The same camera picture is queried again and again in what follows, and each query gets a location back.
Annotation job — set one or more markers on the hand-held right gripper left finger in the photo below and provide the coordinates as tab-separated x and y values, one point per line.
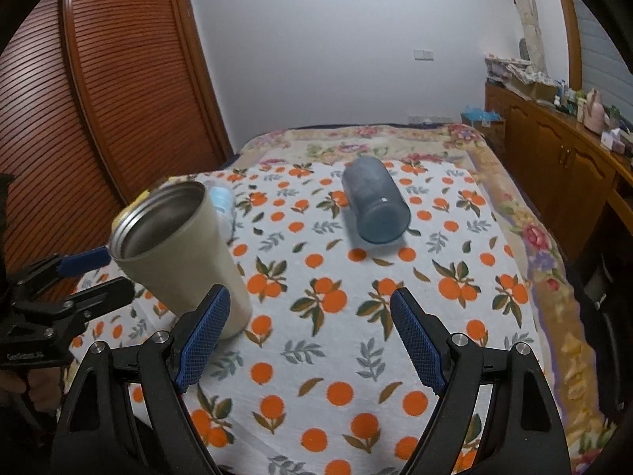
205	336

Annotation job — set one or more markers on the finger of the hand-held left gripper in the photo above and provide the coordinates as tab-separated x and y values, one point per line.
99	296
84	260

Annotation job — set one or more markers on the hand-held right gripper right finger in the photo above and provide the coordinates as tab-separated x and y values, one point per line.
418	341

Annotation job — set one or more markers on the beige metal cup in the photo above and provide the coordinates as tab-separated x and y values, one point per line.
198	267

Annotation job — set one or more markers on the blue translucent cup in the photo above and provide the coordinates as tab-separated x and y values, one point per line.
371	193

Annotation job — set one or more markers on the person's left hand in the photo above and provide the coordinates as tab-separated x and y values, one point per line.
37	388

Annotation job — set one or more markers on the orange fruit print blanket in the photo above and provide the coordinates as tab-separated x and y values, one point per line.
346	346

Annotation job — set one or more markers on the small clear plastic bottle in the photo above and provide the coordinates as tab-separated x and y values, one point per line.
222	205

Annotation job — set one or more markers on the wooden louvered wardrobe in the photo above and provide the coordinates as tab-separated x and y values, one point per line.
123	84

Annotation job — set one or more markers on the dark chair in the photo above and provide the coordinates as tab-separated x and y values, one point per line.
601	297

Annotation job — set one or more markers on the floral bed cover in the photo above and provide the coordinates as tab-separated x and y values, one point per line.
494	158

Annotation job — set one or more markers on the wooden sideboard cabinet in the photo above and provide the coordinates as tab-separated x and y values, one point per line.
544	148

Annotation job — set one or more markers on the blue tissue box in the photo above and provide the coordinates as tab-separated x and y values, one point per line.
482	116

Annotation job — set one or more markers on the cardboard box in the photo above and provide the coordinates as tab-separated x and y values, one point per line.
536	90

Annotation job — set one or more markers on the pink tissue box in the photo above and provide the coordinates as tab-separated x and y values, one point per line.
615	139

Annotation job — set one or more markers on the pink bag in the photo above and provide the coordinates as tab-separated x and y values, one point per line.
595	111

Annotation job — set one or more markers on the window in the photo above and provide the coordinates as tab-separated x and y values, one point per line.
601	59

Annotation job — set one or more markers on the pale curtain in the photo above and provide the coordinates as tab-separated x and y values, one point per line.
526	10

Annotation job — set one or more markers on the white wall socket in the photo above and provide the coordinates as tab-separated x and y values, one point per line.
429	118

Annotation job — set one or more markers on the white wall switch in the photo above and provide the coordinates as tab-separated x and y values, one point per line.
424	54

